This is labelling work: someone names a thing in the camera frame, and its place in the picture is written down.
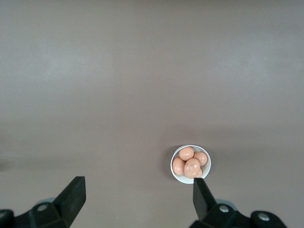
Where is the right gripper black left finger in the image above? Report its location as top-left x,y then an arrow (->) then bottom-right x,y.
0,176 -> 86,228

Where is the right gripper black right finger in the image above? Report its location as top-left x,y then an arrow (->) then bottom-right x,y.
190,177 -> 288,228

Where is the white round bowl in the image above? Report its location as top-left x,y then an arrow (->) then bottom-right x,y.
170,144 -> 211,185

